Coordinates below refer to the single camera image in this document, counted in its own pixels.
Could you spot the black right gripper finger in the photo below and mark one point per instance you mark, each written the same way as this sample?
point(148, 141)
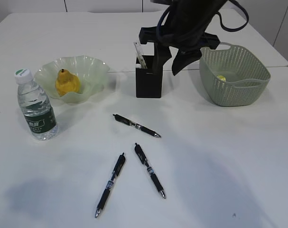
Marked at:
point(184, 58)
point(161, 55)

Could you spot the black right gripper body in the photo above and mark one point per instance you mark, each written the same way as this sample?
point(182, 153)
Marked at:
point(183, 24)

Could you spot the clear plastic ruler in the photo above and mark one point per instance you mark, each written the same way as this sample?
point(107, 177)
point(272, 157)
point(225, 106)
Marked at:
point(140, 55)

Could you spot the yellow pear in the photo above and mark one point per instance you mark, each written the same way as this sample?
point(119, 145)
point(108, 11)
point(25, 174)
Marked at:
point(67, 82)

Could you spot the clear water bottle green label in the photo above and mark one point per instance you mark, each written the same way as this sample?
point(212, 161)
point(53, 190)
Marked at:
point(35, 106)

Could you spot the black square pen holder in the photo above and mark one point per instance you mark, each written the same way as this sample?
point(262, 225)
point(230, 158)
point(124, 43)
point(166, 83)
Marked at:
point(147, 84)

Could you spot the green woven plastic basket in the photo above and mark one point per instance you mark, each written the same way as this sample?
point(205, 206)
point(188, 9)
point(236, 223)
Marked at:
point(246, 76)

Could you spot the green wavy glass plate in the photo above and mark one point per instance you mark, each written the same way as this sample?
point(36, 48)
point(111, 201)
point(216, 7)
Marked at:
point(91, 72)

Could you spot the black pen upper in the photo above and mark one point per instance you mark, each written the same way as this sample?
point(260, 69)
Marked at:
point(128, 122)

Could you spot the black pen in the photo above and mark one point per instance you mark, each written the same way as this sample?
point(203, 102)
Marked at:
point(106, 193)
point(128, 122)

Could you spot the black pen across ruler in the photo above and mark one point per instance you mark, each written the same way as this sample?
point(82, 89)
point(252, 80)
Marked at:
point(143, 159)

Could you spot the black pen lower left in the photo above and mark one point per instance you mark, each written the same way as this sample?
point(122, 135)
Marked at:
point(106, 193)

